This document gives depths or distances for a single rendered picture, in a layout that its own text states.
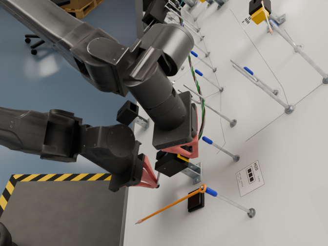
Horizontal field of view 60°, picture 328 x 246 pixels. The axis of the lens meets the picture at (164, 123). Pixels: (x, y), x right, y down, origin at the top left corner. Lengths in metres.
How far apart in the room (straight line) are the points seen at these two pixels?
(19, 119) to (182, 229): 0.35
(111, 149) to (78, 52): 0.16
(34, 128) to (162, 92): 0.21
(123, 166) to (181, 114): 0.19
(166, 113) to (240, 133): 0.19
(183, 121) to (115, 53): 0.15
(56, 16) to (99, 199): 1.53
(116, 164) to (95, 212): 1.32
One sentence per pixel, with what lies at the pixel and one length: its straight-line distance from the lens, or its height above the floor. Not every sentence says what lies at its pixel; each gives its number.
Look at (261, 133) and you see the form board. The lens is 0.53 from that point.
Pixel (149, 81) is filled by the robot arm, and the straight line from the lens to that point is 0.38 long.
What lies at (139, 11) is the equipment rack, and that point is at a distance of 1.42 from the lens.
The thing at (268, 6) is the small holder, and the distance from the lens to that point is 0.67.
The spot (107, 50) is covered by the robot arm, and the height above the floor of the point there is 1.37.
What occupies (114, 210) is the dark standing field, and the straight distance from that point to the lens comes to 1.85.
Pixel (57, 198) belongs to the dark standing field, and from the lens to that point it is 1.99.
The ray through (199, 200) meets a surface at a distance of 0.55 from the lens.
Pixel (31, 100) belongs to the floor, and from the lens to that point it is 2.90.
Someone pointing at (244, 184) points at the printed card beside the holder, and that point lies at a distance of 0.50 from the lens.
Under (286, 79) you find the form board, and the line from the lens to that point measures 0.57.
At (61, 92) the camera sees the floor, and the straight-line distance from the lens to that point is 2.91.
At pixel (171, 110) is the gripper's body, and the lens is 0.42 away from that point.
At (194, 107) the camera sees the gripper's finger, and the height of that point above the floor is 1.25.
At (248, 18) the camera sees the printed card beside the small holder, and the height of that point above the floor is 1.28.
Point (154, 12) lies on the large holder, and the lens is 1.14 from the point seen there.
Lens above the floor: 1.55
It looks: 41 degrees down
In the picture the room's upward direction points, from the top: straight up
